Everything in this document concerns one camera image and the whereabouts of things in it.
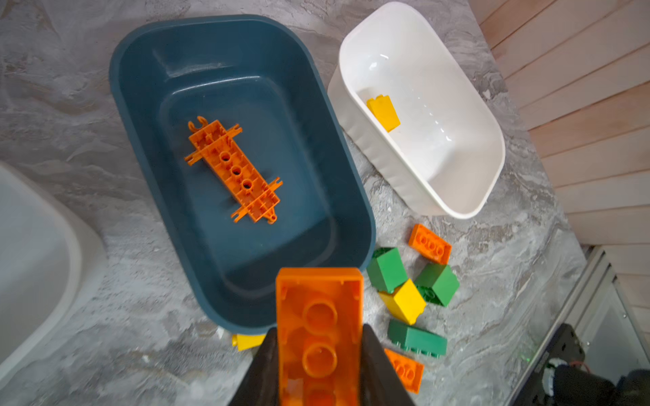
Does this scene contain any green lego brick upper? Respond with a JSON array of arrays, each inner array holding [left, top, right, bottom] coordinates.
[[367, 247, 409, 294]]

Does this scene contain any orange lego brick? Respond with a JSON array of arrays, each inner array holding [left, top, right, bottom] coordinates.
[[276, 267, 364, 405], [384, 348, 425, 394], [408, 224, 452, 265]]

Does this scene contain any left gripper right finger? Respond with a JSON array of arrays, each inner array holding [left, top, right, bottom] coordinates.
[[359, 324, 415, 406]]

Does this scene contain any right white bin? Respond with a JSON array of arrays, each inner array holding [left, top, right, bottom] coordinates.
[[328, 2, 505, 219]]

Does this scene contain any green lego brick right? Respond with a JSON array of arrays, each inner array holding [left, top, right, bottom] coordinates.
[[414, 263, 460, 307]]

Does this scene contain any dark teal bin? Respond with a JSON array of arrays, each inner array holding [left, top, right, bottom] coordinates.
[[109, 15, 376, 335]]

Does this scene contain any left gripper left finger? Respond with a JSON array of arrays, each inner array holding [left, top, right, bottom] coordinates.
[[229, 328, 279, 406]]

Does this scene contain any yellow lego brick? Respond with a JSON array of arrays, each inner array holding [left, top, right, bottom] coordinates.
[[367, 95, 400, 132], [231, 334, 267, 352], [378, 279, 427, 326]]

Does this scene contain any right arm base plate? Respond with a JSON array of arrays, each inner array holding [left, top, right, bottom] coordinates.
[[507, 323, 650, 406]]

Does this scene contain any left white bin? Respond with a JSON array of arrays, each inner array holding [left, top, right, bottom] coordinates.
[[1, 162, 108, 386]]

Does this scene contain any white bin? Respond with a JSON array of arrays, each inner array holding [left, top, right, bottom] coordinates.
[[328, 2, 505, 219], [1, 162, 108, 386]]

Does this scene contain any long orange lego plate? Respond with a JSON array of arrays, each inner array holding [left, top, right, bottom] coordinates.
[[185, 116, 283, 224]]

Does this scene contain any green long lego brick lower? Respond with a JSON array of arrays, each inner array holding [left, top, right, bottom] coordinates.
[[388, 319, 448, 358]]

